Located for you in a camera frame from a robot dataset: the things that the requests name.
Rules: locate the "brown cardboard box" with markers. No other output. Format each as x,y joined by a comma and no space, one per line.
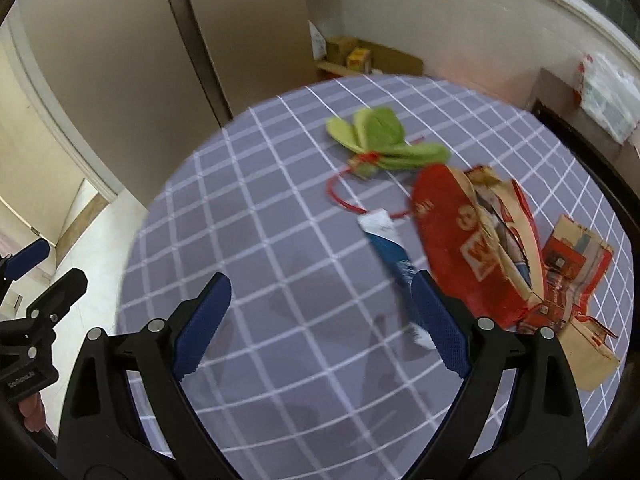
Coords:
338,49

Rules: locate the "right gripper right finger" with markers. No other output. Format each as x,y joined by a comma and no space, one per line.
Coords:
517,413

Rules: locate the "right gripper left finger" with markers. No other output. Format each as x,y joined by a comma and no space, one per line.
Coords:
101,433

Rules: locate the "gold double-door refrigerator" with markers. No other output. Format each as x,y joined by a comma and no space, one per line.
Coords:
138,85

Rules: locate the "red paper food bag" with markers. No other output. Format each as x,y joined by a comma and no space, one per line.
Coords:
480,240

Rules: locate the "small yellow box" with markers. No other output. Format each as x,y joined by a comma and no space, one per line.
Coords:
359,60

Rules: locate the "white plastic shopping bag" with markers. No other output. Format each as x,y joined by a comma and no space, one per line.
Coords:
609,96

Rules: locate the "cream interior door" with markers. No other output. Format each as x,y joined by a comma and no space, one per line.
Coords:
38,179

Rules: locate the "red brown carton box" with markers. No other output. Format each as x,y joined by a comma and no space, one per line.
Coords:
575,260

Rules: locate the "person's hand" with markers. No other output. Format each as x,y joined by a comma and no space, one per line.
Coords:
32,409

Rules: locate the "purple checked tablecloth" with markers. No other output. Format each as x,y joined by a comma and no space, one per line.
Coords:
314,373

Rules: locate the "dark wooden side cabinet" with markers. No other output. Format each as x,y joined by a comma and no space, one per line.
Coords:
614,167

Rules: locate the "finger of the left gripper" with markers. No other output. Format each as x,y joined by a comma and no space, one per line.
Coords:
14,266
49,308

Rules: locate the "blue white wrapper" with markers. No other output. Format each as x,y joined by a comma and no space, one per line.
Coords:
383,237

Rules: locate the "green leaf decoration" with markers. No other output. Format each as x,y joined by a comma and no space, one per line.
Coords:
376,138

